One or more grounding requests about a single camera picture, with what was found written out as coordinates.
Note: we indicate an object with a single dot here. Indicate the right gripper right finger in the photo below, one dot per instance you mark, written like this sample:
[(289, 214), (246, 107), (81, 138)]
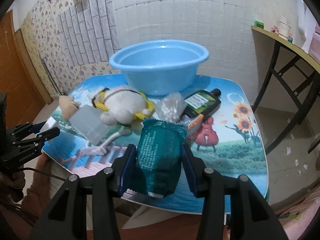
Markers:
[(251, 216)]

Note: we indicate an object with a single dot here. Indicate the wooden door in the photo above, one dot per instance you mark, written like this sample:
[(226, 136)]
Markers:
[(26, 94)]

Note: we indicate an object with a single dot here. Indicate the orange white sachet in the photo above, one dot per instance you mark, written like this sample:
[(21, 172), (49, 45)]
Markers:
[(193, 126)]

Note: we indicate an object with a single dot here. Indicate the long clear plastic case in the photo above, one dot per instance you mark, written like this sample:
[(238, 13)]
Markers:
[(86, 120)]

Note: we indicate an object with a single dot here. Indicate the white cup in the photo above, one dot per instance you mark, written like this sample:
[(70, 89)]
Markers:
[(283, 27)]

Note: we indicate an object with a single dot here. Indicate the beige plush toy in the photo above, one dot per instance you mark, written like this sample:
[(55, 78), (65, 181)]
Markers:
[(68, 106)]

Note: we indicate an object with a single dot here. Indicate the white plush with yellow net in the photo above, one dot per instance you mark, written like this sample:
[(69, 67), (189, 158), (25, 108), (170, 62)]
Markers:
[(122, 105)]

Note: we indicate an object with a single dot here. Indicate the dustpan with handle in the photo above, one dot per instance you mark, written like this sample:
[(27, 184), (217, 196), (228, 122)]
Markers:
[(55, 85)]

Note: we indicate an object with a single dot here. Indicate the wooden side table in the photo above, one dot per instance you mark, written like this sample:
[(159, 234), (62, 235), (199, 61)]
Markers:
[(297, 73)]

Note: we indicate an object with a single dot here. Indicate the black lotion bottle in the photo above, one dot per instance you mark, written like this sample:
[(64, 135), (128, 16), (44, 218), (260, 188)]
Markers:
[(203, 103)]

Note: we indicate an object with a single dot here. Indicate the teal snack packet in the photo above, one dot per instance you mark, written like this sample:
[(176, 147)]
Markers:
[(158, 162)]

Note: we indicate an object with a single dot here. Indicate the green small box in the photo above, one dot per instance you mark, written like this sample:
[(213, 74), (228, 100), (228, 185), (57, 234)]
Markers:
[(259, 24)]

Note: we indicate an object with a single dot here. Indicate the bag of white balls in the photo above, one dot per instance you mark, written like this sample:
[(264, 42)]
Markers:
[(171, 107)]

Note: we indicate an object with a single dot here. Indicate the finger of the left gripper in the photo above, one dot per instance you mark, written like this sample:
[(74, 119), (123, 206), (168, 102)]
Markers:
[(19, 132), (34, 141)]

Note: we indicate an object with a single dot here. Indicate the white plastic hook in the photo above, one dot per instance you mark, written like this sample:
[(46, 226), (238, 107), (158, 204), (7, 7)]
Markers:
[(102, 148)]

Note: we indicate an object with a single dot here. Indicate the blue plastic basin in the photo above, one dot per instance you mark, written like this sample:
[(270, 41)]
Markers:
[(160, 67)]

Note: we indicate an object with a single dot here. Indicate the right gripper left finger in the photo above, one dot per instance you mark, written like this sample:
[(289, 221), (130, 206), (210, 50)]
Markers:
[(65, 216)]

